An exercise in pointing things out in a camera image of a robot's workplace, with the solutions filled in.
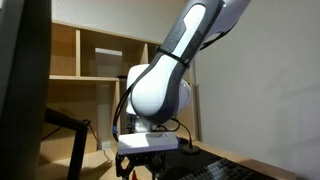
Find black metal frame bar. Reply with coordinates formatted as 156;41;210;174
40;108;91;180

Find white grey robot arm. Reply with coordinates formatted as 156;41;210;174
112;0;251;180

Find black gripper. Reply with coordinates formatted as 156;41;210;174
115;151;166;180

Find dark monitor edge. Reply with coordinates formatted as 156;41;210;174
0;0;51;180

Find black gooseneck microphone stand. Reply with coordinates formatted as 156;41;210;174
156;118;201;155

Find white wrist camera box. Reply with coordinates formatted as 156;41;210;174
118;132;178;155

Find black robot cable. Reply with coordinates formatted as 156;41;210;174
112;83;135;144

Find wooden shelf unit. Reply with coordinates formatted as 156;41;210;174
35;19;201;180

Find grey black keyboard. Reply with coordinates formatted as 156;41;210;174
178;158;252;180

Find white bottle with red cap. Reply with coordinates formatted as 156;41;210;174
132;170;138;180

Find white power adapter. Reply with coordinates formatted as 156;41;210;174
98;141;111;150

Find black desk mat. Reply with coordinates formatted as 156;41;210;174
157;138;276;180

